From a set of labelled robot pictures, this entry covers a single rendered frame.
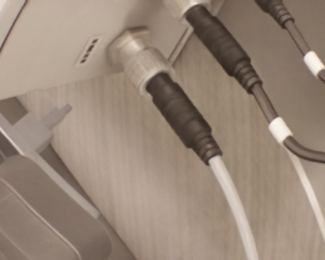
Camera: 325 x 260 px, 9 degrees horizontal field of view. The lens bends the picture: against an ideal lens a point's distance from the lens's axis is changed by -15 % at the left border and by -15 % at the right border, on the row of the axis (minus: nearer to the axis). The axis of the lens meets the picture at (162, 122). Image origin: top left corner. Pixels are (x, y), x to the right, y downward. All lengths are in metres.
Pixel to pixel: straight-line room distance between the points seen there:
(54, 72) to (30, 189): 0.18
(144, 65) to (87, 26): 0.03
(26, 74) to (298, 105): 0.11
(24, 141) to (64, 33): 0.13
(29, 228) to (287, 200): 0.21
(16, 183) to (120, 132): 0.25
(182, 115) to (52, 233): 0.18
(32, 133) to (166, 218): 0.20
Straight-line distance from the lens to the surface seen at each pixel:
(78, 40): 0.82
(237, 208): 0.81
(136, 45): 0.84
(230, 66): 0.80
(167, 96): 0.82
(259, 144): 0.84
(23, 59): 0.81
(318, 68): 0.76
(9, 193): 0.65
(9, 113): 0.95
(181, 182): 0.88
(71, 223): 0.66
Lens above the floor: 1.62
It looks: 8 degrees down
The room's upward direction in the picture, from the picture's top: 4 degrees counter-clockwise
